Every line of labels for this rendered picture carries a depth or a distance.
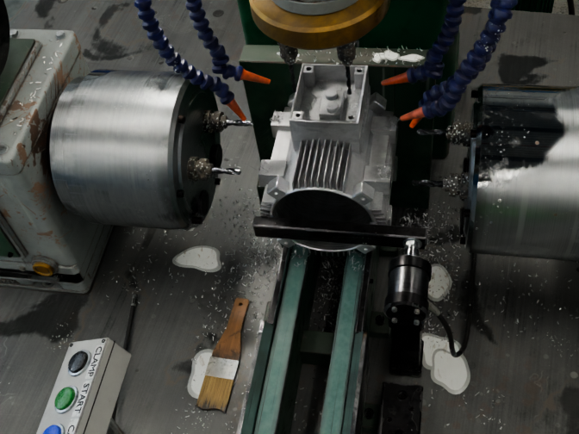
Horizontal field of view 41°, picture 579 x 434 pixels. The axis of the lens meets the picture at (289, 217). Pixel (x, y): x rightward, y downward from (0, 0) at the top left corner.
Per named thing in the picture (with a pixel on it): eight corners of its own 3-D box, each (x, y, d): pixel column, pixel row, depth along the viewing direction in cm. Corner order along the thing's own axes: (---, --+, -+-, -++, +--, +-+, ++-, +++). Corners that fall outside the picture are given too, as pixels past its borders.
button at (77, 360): (80, 356, 101) (71, 350, 100) (97, 355, 99) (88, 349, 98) (72, 378, 99) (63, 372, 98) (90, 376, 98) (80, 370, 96)
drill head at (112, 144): (63, 137, 145) (10, 34, 125) (251, 147, 138) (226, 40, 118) (13, 245, 131) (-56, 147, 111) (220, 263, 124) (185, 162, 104)
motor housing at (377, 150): (289, 158, 135) (276, 78, 120) (398, 165, 131) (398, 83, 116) (268, 252, 123) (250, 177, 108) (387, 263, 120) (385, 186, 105)
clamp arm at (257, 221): (427, 235, 112) (258, 223, 117) (427, 223, 110) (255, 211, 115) (426, 255, 110) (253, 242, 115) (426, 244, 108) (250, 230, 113)
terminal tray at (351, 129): (304, 96, 122) (300, 63, 116) (371, 100, 120) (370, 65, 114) (291, 153, 115) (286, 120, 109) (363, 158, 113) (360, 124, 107)
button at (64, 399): (67, 392, 98) (58, 386, 97) (84, 391, 97) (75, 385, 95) (59, 414, 96) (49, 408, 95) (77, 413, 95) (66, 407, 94)
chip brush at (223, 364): (229, 298, 133) (228, 295, 133) (257, 301, 132) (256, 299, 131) (196, 408, 122) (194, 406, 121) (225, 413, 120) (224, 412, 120)
